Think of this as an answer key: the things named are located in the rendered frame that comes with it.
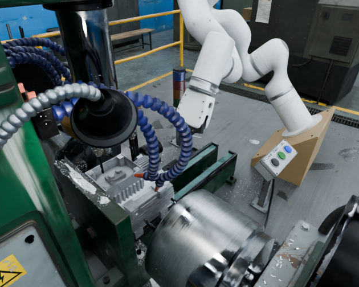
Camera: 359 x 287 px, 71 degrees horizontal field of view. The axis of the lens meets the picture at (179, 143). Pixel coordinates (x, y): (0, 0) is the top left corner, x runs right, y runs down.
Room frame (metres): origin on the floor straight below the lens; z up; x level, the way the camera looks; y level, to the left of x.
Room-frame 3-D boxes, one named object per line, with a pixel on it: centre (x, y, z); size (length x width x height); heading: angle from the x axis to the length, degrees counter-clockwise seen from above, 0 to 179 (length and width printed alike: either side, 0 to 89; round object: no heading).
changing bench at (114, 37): (5.78, 1.12, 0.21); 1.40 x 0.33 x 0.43; 140
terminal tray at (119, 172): (0.51, 0.18, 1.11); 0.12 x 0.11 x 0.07; 136
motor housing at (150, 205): (0.54, 0.15, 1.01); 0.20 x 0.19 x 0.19; 136
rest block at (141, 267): (0.41, 0.12, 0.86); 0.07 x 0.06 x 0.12; 47
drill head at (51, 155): (0.77, 0.39, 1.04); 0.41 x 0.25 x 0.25; 47
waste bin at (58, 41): (5.36, 2.45, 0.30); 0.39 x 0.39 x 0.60
